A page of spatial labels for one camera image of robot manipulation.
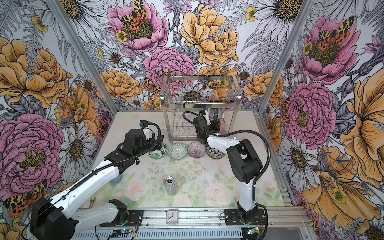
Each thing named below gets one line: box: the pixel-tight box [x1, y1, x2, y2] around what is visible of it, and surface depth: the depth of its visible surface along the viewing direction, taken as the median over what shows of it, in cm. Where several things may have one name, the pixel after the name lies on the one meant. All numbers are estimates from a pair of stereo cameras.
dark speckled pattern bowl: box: [206, 147, 225, 159], surface depth 99 cm
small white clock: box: [165, 208, 179, 225], surface depth 75 cm
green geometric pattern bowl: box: [168, 143, 188, 160], surface depth 99 cm
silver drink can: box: [163, 175, 178, 196], surface depth 73 cm
